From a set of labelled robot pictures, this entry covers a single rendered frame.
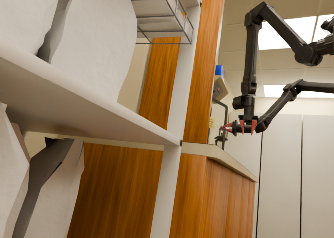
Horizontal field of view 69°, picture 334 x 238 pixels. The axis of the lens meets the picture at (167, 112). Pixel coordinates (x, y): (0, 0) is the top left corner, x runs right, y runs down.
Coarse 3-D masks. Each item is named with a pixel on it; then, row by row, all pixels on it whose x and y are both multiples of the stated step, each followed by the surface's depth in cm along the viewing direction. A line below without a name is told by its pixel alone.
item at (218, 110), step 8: (216, 104) 172; (224, 104) 179; (216, 112) 171; (224, 112) 178; (216, 120) 170; (224, 120) 177; (216, 128) 170; (208, 136) 163; (216, 136) 169; (224, 136) 176; (216, 144) 168; (224, 144) 175
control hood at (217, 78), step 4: (216, 76) 161; (220, 76) 161; (216, 80) 162; (220, 80) 165; (220, 84) 169; (224, 84) 173; (224, 88) 177; (224, 92) 182; (228, 92) 187; (220, 96) 184; (224, 96) 188
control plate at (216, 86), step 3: (216, 84) 166; (219, 84) 168; (213, 87) 167; (216, 87) 169; (219, 87) 172; (213, 90) 170; (216, 90) 172; (219, 90) 175; (222, 90) 178; (213, 93) 173; (216, 93) 176; (219, 93) 179; (213, 96) 177; (216, 96) 180
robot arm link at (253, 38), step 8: (248, 16) 130; (248, 24) 129; (256, 24) 130; (248, 32) 133; (256, 32) 131; (248, 40) 133; (256, 40) 131; (248, 48) 133; (256, 48) 132; (248, 56) 132; (256, 56) 132; (248, 64) 132; (248, 72) 132; (248, 80) 131; (248, 88) 131; (256, 88) 134
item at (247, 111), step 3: (246, 108) 131; (249, 108) 130; (252, 108) 130; (246, 111) 130; (249, 111) 130; (252, 111) 130; (243, 114) 133; (246, 114) 130; (249, 114) 129; (252, 114) 129; (240, 117) 131; (252, 117) 128; (255, 117) 128; (258, 117) 129; (258, 120) 131
